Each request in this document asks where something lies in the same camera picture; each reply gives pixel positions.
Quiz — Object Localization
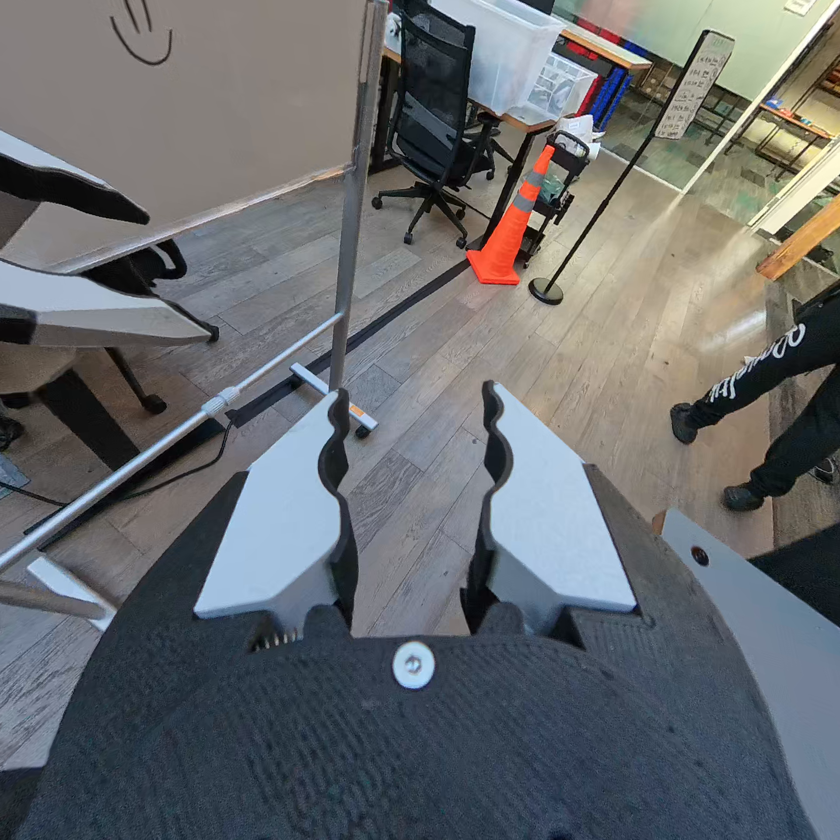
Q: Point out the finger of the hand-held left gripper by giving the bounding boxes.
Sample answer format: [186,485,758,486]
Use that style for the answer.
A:
[0,258,212,350]
[0,130,152,252]

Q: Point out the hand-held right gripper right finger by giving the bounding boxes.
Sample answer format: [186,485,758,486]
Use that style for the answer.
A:
[461,381,639,636]

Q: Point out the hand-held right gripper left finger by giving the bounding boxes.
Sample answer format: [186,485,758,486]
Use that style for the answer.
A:
[193,388,361,637]

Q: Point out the wood-edged desk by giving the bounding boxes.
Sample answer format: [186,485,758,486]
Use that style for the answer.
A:
[381,26,654,250]

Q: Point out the rolling whiteboard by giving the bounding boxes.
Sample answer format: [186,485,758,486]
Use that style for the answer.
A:
[0,0,389,632]

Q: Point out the black office chair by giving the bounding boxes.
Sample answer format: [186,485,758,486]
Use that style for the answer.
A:
[371,10,516,247]
[748,525,840,627]

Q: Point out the orange traffic cone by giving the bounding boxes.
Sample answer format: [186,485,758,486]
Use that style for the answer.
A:
[466,144,555,286]

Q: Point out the black utility cart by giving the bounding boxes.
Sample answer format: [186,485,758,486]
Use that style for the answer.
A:
[518,131,592,263]

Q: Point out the blue storage bins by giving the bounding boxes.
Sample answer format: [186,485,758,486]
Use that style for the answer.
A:
[587,39,636,131]

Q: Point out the small clear storage bin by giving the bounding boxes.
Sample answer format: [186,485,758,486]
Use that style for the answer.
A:
[521,52,598,126]

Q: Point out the black sign stand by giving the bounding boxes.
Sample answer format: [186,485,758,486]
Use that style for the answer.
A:
[528,29,736,306]

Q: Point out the large clear storage bin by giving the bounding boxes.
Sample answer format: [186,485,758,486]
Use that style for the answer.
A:
[430,0,565,116]

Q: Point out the wooden post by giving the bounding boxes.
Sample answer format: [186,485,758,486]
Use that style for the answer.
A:
[755,197,840,283]

